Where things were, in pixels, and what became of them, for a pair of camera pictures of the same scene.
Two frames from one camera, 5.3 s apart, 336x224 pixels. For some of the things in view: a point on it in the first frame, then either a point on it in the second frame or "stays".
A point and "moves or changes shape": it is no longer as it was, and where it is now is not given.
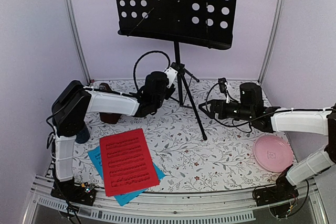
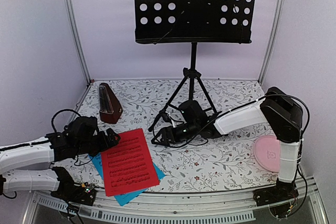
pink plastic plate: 273,153 stays
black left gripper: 172,92 → 105,145
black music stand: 197,8 moves or changes shape
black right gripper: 214,104 → 165,132
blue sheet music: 95,156 stays
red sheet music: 127,166 stays
